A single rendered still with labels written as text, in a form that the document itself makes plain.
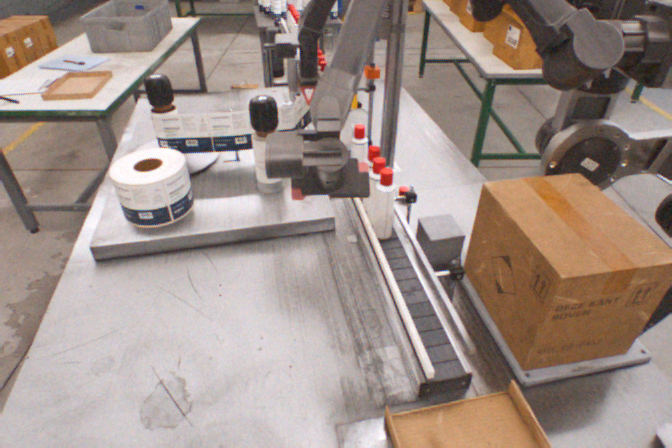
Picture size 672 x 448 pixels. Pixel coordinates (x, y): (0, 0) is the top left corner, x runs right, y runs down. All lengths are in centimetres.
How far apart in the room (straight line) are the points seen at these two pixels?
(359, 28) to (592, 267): 56
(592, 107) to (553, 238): 40
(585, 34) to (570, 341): 57
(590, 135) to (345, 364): 74
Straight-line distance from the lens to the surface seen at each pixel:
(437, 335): 99
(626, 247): 96
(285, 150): 66
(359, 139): 131
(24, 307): 265
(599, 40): 79
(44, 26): 545
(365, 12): 74
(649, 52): 85
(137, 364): 107
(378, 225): 116
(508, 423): 97
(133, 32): 323
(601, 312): 97
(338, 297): 110
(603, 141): 115
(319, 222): 127
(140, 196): 127
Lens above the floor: 165
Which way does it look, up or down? 35 degrees down
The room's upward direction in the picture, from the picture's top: straight up
